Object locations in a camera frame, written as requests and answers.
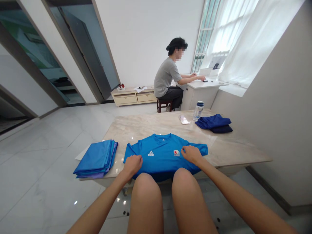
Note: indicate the folded royal blue garment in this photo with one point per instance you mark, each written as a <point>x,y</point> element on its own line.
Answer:
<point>213,121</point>

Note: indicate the marble-top table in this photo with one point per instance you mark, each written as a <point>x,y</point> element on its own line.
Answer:
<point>219,143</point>

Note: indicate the person's legs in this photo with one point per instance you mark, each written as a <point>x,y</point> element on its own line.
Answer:
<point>168,202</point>

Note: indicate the person's left fingers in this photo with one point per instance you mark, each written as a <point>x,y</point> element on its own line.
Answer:
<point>138,158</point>

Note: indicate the person's right fingers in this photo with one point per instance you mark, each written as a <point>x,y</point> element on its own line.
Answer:
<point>185,150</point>

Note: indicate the clear water bottle blue cap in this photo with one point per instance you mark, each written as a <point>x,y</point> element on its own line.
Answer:
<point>198,111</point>

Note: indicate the cream low drawer cabinet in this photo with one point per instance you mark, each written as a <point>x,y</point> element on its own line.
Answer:
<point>134,95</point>

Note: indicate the folded navy garment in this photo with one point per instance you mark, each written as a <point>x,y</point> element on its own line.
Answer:
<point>222,129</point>

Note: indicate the barred window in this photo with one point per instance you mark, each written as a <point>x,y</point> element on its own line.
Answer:
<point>207,34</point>

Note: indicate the white sheer curtain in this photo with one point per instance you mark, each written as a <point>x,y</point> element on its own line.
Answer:
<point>243,41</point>

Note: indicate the red wooden stool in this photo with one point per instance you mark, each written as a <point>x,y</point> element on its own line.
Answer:
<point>163,105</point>

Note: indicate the person's right hand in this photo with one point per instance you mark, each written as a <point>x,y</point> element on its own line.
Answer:
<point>191,153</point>

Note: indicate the dark glass door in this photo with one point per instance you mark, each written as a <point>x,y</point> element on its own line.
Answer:
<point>85,46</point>

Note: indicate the stack of folded blue garments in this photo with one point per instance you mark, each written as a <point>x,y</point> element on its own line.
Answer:
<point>97,158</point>

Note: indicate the person's left hand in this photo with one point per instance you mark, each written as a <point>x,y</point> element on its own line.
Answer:
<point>132,163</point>

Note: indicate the white box on desk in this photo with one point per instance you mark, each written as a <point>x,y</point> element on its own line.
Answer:
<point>211,69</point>

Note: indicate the white cabinet desk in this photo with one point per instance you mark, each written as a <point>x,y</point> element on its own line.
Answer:
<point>202,93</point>

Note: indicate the small flat packet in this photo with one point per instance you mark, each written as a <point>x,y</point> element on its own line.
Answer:
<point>184,120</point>

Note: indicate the blue sports t-shirt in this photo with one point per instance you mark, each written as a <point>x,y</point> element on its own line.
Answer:
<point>162,156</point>

